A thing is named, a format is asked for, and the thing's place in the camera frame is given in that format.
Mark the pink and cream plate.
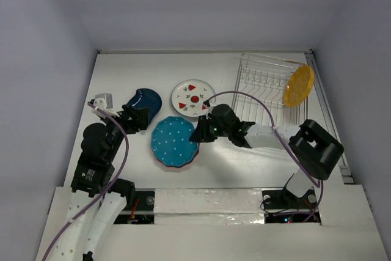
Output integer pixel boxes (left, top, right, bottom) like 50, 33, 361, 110
170, 87, 215, 118

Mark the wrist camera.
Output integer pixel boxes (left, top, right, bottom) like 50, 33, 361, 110
90, 93, 115, 117
202, 97, 217, 112

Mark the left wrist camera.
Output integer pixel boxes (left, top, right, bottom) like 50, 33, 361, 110
90, 93, 115, 117

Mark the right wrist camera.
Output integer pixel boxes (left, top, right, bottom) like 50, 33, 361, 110
202, 97, 217, 112

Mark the white patterned plate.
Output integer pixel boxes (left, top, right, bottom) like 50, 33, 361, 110
170, 79, 216, 117

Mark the silver foil strip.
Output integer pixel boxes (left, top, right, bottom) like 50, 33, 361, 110
153, 188, 265, 226

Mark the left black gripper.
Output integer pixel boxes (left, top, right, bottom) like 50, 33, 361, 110
101, 103, 149, 160

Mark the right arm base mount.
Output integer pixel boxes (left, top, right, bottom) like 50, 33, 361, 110
260, 189, 321, 224

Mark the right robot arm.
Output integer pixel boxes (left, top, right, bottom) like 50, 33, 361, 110
189, 104, 345, 207

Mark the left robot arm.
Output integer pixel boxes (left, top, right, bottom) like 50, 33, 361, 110
42, 101, 151, 260

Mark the yellow plate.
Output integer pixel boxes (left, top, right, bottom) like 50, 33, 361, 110
283, 64, 315, 107

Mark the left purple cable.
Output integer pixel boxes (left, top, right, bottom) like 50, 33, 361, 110
41, 101, 130, 261

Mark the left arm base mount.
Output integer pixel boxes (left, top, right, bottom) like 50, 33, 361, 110
114, 189, 155, 225

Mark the dark blue plate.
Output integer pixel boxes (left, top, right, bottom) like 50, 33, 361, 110
126, 88, 162, 126

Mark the wire dish rack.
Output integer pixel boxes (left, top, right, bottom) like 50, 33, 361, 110
232, 53, 308, 127

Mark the teal blue plate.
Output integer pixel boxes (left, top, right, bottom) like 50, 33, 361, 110
150, 116, 199, 148

